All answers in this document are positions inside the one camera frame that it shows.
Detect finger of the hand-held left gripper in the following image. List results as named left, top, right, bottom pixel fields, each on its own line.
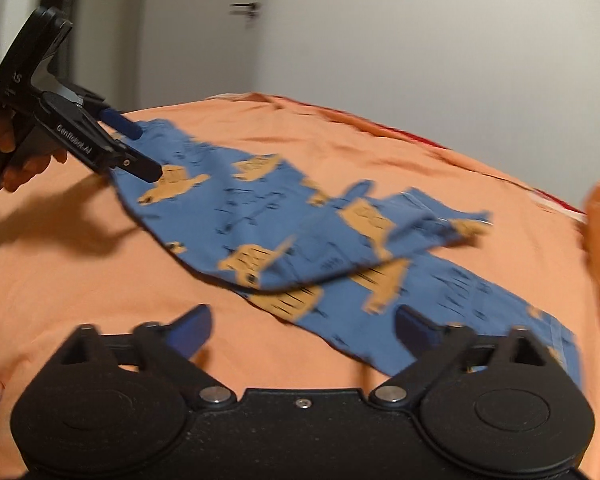
left=107, top=142, right=164, bottom=184
left=100, top=105, right=144, bottom=140

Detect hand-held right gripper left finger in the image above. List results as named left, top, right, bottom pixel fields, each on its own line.
left=55, top=304, right=238, bottom=408

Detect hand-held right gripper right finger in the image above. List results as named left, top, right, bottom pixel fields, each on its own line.
left=367, top=304, right=563, bottom=408

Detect blue patterned pants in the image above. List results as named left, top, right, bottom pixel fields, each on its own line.
left=111, top=117, right=583, bottom=391

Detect person's left hand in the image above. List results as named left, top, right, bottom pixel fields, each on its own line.
left=0, top=97, right=69, bottom=194

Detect white door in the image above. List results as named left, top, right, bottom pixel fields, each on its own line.
left=135, top=0, right=268, bottom=111

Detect orange bed sheet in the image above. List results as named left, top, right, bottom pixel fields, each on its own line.
left=0, top=91, right=600, bottom=480

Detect red under sheet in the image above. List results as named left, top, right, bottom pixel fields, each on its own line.
left=360, top=119, right=588, bottom=221

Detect black door handle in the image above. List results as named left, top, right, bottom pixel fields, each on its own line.
left=229, top=1, right=262, bottom=29

